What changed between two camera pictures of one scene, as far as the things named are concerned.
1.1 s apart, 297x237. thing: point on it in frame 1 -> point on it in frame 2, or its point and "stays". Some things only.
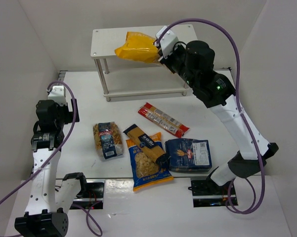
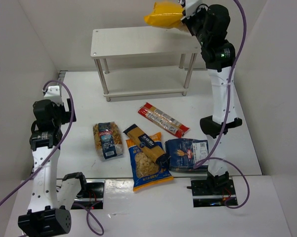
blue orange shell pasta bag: x=146 y=172 stays
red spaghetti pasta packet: x=162 y=119 stays
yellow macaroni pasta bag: x=139 y=47 -> x=165 y=15
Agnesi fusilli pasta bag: x=107 y=139 stays
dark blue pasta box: x=189 y=154 stays
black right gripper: x=163 y=60 -> x=189 y=19
